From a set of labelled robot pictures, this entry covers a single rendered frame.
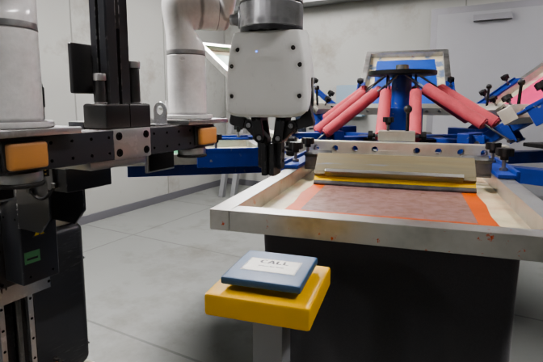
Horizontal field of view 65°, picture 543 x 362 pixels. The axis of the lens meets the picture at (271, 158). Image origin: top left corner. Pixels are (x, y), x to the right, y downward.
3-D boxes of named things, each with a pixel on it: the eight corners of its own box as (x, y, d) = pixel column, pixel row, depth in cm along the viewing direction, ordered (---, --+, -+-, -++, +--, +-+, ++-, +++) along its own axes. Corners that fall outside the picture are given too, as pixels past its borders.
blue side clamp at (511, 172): (519, 200, 104) (521, 172, 103) (496, 199, 106) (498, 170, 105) (495, 178, 132) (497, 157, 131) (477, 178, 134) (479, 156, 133)
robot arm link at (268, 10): (217, 1, 48) (218, 27, 49) (293, -5, 46) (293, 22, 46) (242, 14, 55) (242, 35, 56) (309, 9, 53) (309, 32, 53)
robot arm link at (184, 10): (161, 56, 109) (158, -9, 107) (212, 58, 113) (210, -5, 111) (165, 52, 100) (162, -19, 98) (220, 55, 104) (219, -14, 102)
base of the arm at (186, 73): (142, 118, 107) (140, 55, 105) (176, 116, 118) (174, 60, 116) (191, 119, 100) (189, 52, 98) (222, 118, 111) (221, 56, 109)
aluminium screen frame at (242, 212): (595, 267, 59) (598, 241, 58) (209, 229, 76) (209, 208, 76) (491, 174, 133) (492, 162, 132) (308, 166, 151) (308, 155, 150)
